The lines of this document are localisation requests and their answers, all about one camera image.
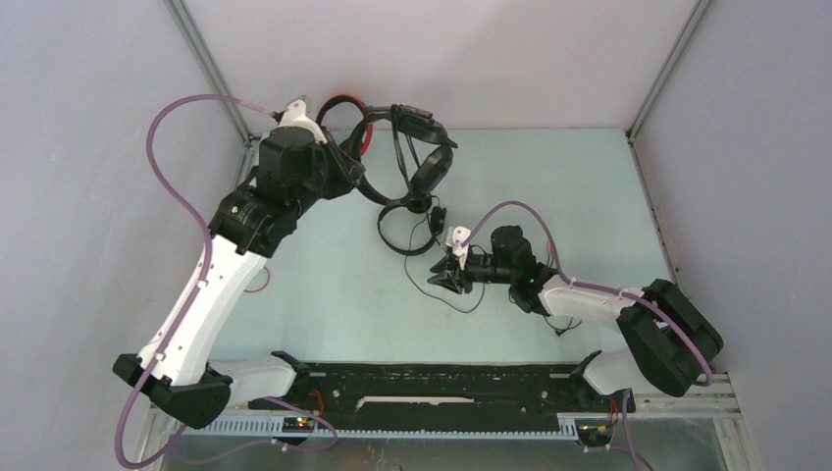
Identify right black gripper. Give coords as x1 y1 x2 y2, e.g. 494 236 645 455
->
427 249 515 295

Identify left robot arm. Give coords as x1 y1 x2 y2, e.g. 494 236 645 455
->
114 127 364 429

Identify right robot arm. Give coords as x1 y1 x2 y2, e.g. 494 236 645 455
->
428 226 724 410

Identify red headphones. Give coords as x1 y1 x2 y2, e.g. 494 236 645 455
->
315 93 374 157

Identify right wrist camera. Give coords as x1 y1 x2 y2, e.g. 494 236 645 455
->
444 226 472 269

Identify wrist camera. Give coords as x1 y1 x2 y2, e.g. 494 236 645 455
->
272 95 327 143
444 226 472 269

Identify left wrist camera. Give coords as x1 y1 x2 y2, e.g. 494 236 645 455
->
272 95 327 143

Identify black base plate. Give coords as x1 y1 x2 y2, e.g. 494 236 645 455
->
281 362 636 435

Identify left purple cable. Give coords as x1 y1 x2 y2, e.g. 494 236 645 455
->
114 94 287 471

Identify aluminium frame rail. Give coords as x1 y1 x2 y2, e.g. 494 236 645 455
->
184 364 741 445

